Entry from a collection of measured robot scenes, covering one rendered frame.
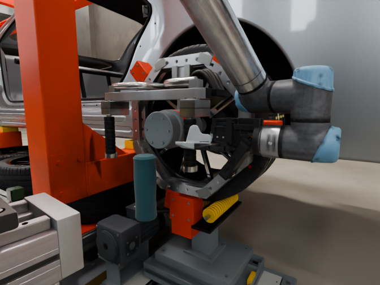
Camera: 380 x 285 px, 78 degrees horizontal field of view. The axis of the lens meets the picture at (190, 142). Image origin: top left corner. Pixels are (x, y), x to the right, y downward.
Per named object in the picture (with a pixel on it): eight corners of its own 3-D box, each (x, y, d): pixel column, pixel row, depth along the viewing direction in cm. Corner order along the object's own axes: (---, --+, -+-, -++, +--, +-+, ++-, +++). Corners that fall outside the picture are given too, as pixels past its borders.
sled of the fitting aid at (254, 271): (263, 272, 121) (264, 255, 120) (238, 327, 91) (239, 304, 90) (184, 242, 148) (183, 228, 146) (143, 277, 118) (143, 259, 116)
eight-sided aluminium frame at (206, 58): (252, 203, 86) (258, 48, 78) (246, 209, 81) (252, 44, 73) (143, 179, 115) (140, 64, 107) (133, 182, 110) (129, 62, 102)
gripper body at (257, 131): (221, 117, 64) (267, 117, 57) (221, 148, 65) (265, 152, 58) (208, 117, 57) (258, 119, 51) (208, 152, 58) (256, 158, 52)
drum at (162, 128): (204, 144, 94) (205, 109, 92) (173, 152, 76) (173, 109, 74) (176, 141, 102) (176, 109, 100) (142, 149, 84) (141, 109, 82)
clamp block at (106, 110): (130, 115, 88) (129, 100, 87) (109, 115, 80) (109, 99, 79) (120, 114, 90) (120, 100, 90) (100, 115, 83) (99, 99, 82)
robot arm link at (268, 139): (284, 155, 56) (276, 162, 49) (264, 153, 58) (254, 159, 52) (285, 124, 55) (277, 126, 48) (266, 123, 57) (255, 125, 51)
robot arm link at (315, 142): (341, 121, 49) (338, 161, 50) (286, 120, 55) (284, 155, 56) (342, 124, 42) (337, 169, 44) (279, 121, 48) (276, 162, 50)
